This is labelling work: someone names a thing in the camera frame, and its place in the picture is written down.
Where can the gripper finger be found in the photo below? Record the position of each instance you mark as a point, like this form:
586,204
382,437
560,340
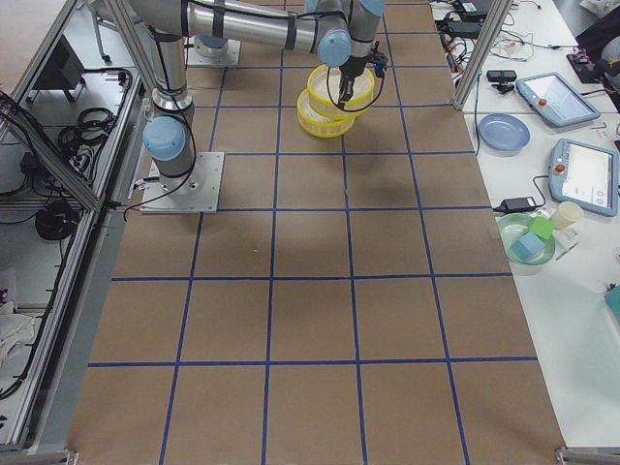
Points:
344,96

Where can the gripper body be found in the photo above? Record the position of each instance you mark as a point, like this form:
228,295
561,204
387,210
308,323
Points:
351,69

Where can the yellow steamer layer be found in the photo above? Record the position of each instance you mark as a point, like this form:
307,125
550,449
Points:
317,125
330,96

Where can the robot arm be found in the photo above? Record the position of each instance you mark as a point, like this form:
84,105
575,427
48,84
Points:
210,34

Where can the black remote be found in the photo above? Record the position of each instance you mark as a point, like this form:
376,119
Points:
501,76

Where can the blue plate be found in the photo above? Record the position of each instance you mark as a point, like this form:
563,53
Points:
503,132

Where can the teach pendant far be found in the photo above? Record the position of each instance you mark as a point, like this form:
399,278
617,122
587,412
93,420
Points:
555,100

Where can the teach pendant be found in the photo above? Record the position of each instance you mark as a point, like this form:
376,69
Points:
585,174
555,100

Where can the black power adapter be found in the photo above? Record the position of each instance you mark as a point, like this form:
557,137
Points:
516,205

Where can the green bowl with blocks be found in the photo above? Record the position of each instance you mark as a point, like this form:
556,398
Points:
512,227

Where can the green foam cube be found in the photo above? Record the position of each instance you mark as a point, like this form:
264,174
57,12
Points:
542,227

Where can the blue foam cube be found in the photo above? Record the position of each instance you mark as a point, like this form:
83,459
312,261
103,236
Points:
527,247

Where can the teach pendant near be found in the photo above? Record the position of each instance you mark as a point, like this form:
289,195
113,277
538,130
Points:
585,174

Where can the beige paper cup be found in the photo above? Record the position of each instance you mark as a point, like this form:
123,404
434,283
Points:
566,214

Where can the white cloth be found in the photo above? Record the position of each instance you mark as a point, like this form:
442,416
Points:
17,330

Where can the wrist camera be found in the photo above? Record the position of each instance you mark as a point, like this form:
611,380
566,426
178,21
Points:
378,61

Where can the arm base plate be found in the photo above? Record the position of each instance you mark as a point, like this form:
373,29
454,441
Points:
201,56
200,193

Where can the aluminium frame post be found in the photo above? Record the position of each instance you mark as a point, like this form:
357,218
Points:
489,32

